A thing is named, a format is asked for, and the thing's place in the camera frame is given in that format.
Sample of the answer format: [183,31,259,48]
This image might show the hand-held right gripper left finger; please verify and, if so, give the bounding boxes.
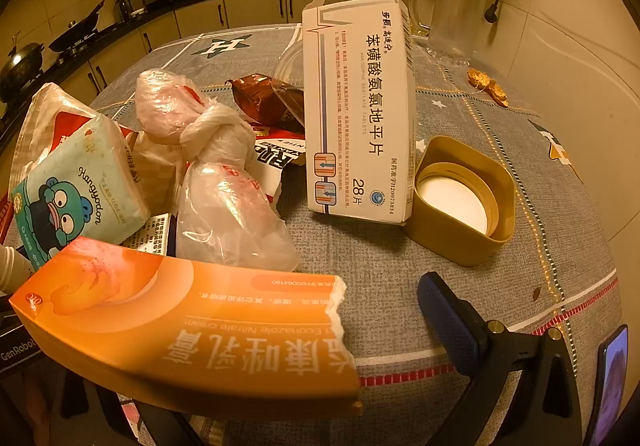
[50,371,216,446]

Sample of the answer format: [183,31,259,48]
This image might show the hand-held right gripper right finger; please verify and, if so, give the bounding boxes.
[416,271,596,446]

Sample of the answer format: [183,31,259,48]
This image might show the orange medicine box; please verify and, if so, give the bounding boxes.
[8,236,362,417]

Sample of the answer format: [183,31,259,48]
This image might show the yellow square lid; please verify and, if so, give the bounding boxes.
[404,135,516,267]

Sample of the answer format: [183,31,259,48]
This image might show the teal cartoon tissue packet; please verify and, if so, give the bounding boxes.
[11,116,151,272]

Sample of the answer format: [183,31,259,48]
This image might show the printed paper leaflet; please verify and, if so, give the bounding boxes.
[120,213,178,257]

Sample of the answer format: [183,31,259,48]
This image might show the white medicine box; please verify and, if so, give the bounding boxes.
[301,0,417,227]

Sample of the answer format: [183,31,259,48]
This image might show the knotted clear plastic bag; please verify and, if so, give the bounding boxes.
[135,69,303,272]

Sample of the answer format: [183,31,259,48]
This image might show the red white printed carton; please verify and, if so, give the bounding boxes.
[250,123,306,202]

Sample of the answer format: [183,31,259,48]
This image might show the white packet red label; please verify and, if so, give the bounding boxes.
[9,82,136,187]

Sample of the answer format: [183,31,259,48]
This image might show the brown foil wrapper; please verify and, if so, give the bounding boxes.
[227,74,307,129]

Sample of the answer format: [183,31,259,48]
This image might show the clear plastic lid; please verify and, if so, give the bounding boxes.
[272,46,306,92]

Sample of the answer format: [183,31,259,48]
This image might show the white plastic bottle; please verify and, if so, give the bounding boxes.
[0,246,32,294]

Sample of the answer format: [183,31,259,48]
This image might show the grey star-print tablecloth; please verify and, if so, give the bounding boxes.
[87,24,621,446]

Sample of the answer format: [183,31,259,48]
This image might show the smartphone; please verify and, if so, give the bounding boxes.
[585,323,630,446]

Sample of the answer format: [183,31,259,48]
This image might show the lidded wok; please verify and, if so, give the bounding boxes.
[0,31,46,102]

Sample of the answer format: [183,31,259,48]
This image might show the glass pitcher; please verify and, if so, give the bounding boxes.
[409,0,490,67]

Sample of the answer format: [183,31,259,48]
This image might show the black frying pan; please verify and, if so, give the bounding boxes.
[47,0,108,54]

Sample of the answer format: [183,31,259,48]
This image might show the beige base cabinets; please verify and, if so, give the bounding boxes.
[0,0,416,167]

